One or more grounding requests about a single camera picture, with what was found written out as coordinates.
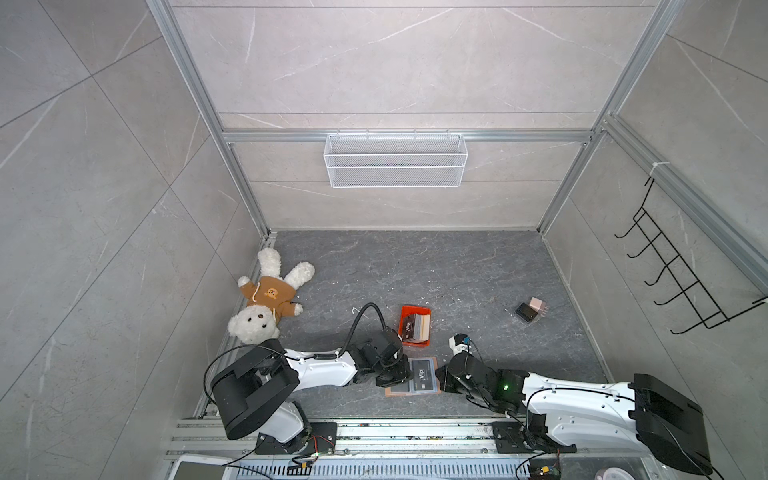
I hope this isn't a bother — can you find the tan leather card holder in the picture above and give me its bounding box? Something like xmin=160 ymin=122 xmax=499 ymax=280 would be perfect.
xmin=385 ymin=357 xmax=440 ymax=397

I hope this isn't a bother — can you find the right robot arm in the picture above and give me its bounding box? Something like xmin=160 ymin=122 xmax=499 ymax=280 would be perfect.
xmin=435 ymin=351 xmax=716 ymax=477

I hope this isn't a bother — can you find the white tablet device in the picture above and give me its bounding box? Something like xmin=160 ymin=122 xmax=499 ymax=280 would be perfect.
xmin=168 ymin=454 xmax=237 ymax=480

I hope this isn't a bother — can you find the aluminium rail frame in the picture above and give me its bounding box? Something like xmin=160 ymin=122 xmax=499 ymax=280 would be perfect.
xmin=160 ymin=417 xmax=674 ymax=479

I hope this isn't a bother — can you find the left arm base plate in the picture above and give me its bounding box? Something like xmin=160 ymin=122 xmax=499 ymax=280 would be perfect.
xmin=255 ymin=422 xmax=338 ymax=457

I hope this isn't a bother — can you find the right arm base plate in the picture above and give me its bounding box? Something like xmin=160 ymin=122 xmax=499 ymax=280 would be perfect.
xmin=491 ymin=421 xmax=577 ymax=454

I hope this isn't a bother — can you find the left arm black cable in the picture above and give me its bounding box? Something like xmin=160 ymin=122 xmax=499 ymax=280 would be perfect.
xmin=338 ymin=302 xmax=388 ymax=358

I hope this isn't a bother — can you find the red plastic tray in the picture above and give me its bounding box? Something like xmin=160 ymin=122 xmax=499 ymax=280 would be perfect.
xmin=399 ymin=305 xmax=432 ymax=348

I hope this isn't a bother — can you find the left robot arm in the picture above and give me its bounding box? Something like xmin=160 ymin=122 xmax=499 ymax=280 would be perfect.
xmin=207 ymin=329 xmax=413 ymax=444

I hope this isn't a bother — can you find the white wire mesh basket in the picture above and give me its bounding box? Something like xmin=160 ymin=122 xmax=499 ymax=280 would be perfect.
xmin=323 ymin=133 xmax=469 ymax=189

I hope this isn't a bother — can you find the black wire hook rack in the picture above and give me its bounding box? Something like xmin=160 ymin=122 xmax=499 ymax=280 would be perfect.
xmin=613 ymin=177 xmax=767 ymax=336

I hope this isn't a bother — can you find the small black pink box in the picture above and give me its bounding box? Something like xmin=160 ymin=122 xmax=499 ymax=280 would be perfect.
xmin=515 ymin=297 xmax=548 ymax=324

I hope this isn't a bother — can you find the white teddy bear brown shirt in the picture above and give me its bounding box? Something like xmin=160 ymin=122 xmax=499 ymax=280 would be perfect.
xmin=228 ymin=248 xmax=315 ymax=345

